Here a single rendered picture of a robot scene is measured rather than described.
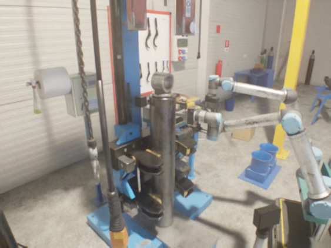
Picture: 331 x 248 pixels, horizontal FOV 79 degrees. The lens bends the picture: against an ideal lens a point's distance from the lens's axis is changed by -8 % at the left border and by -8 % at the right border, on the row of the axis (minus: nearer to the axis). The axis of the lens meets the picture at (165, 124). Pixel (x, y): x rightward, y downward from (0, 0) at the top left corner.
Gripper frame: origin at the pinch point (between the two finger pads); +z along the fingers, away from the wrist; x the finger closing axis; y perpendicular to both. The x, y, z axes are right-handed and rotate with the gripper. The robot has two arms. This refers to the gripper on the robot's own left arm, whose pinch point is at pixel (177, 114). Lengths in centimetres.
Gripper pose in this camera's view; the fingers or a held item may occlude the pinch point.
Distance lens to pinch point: 172.1
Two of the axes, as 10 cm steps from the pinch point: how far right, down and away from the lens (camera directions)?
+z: -9.4, -1.3, 3.2
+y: -3.5, 3.5, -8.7
